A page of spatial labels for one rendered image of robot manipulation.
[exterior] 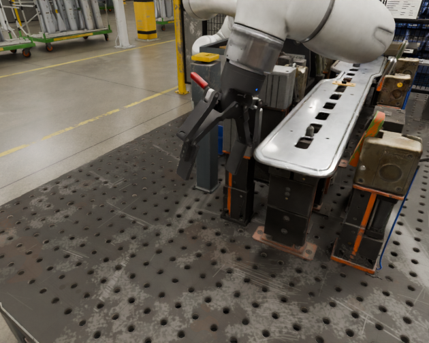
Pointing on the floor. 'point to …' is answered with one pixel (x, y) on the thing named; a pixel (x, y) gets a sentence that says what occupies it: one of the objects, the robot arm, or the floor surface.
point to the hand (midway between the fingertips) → (210, 169)
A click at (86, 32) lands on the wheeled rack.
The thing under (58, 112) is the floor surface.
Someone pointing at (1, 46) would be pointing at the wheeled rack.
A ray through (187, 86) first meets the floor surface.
